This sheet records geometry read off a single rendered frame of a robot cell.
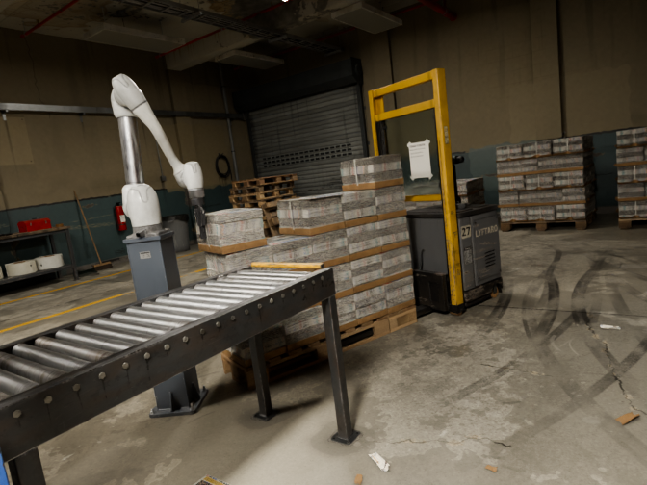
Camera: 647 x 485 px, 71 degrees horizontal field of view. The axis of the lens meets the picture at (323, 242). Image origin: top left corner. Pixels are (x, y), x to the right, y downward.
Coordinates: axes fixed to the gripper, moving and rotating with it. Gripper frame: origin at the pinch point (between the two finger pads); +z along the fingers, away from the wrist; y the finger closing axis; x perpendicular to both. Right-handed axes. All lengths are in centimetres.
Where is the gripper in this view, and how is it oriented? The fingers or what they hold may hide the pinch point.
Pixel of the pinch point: (202, 232)
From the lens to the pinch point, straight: 276.9
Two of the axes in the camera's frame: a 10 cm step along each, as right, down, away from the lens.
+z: 1.2, 9.8, 1.5
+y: -5.8, -0.5, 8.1
